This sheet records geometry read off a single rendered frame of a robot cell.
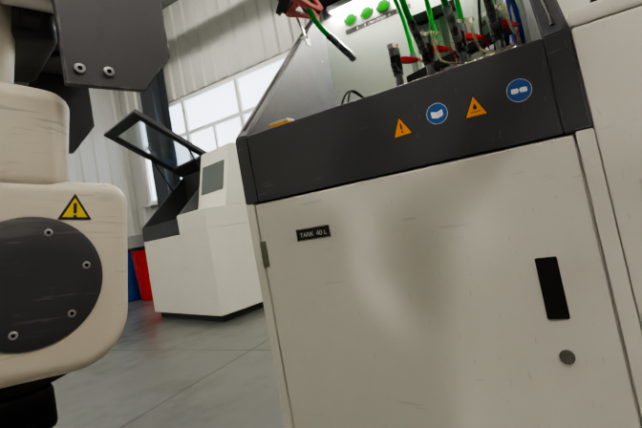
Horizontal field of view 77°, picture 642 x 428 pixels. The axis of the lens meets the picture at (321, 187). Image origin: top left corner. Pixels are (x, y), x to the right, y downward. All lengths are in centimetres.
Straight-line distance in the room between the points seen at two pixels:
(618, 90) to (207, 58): 666
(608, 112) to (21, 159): 74
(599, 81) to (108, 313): 72
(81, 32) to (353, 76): 112
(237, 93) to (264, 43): 85
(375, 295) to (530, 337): 28
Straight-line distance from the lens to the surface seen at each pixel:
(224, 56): 689
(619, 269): 77
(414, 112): 79
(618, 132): 76
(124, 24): 46
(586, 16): 79
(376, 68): 143
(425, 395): 88
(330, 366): 94
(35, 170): 41
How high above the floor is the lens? 73
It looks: 4 degrees up
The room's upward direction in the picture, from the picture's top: 11 degrees counter-clockwise
